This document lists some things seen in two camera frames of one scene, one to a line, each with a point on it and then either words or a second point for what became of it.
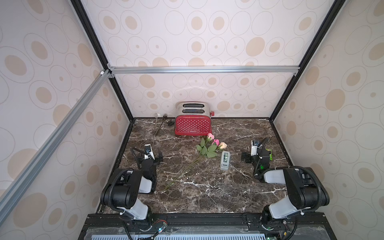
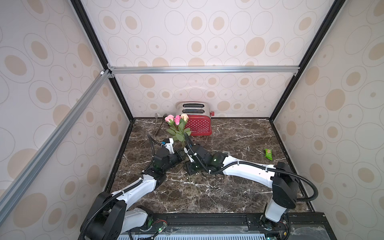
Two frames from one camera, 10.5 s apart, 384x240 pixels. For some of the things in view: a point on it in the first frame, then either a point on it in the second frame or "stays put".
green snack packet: x=270 y=155 stays put
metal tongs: x=156 y=128 stays put
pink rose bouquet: x=208 y=148 → x=179 y=126
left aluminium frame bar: x=18 y=183 stays put
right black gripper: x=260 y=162 → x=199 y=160
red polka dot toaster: x=193 y=118 stays put
